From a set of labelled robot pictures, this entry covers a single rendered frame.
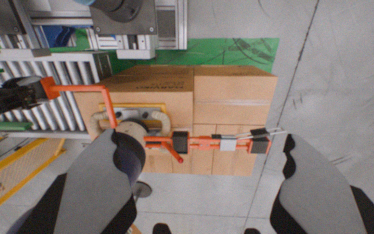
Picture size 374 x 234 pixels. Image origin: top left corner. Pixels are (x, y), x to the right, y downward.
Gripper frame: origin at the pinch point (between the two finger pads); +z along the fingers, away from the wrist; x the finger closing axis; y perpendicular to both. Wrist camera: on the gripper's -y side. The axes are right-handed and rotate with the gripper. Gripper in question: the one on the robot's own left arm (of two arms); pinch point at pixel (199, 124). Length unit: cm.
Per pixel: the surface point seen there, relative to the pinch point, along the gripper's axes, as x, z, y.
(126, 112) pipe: -33, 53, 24
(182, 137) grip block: -5, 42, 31
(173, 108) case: -10, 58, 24
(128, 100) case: -33, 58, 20
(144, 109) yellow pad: -25, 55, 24
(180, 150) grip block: -6, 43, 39
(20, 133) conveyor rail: -154, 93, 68
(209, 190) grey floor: 29, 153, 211
